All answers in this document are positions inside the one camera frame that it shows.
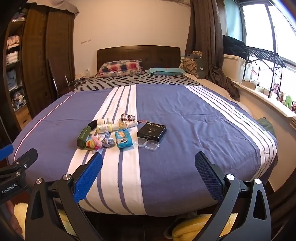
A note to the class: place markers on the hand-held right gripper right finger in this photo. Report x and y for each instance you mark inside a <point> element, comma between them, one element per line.
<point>208,178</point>

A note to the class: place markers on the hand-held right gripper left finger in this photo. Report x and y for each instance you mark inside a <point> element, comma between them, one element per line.
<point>89,176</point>

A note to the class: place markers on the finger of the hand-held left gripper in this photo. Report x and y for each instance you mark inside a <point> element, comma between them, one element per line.
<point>5,153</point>
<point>25,158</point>

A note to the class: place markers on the blue tissue packet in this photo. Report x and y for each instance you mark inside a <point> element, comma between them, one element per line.
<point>123,139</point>

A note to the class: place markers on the yellow white lotion bottle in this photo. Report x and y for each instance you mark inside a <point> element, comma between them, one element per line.
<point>106,128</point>

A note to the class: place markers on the silver foil tube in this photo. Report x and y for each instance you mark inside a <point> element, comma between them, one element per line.
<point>126,117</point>

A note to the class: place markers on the person's left forearm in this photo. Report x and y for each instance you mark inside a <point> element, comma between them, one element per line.
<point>13,222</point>

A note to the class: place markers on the green case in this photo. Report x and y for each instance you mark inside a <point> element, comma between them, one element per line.
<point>83,138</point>

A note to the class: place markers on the blue white scrunchie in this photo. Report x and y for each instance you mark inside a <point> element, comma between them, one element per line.
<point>108,140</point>

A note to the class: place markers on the person's right leg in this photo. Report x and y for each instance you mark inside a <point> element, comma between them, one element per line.
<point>196,226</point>

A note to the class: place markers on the small white bottle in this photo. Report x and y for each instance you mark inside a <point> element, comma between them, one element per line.
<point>101,121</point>

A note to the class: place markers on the blue white striped bedspread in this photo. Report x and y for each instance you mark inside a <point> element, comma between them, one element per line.
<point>185,127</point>

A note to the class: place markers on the clear plastic case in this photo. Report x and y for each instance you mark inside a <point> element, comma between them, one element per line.
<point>152,146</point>
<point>140,141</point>

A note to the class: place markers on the small white tube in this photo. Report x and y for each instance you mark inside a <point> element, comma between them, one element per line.
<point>133,124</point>

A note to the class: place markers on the black flat box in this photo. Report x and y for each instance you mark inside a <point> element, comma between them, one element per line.
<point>151,132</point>

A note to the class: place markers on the blue folded clothes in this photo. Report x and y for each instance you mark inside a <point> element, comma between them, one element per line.
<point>13,80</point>

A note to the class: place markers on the pink wrapper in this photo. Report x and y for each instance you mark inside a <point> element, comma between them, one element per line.
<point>142,121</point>

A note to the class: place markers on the green cloth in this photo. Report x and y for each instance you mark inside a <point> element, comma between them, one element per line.
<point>266,125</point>

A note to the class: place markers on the white folded clothes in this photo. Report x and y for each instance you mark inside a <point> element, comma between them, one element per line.
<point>12,58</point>

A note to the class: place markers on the dark wooden wardrobe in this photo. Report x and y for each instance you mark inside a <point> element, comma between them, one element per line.
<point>48,58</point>

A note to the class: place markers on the grey zigzag patterned sheet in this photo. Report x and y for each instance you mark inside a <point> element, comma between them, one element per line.
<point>138,80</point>

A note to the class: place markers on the pink folded clothes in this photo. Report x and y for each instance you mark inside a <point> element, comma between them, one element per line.
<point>12,42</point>

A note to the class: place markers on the green frog toy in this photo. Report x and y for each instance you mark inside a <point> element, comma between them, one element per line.
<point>289,100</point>

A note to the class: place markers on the plaid pillow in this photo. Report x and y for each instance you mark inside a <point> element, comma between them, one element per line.
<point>119,67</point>

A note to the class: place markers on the monkey plush toy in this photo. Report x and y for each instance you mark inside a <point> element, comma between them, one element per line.
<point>275,88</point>

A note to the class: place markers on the white storage box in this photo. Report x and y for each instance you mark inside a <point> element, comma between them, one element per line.
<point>233,68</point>

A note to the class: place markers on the brown circle patterned cushion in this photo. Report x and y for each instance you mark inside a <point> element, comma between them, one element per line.
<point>190,64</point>

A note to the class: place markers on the teal pillow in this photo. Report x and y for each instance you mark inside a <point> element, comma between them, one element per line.
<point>164,71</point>

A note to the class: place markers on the dark wooden headboard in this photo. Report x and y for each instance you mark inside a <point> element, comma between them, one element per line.
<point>138,54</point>

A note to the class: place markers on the black clothing pile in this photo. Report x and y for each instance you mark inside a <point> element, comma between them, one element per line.
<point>233,47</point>

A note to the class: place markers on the black folding rack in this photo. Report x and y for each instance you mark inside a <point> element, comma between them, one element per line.
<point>266,55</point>

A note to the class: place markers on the brown curtain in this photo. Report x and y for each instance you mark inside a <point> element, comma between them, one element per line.
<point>203,34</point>

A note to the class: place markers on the window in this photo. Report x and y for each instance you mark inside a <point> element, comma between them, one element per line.
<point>256,23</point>

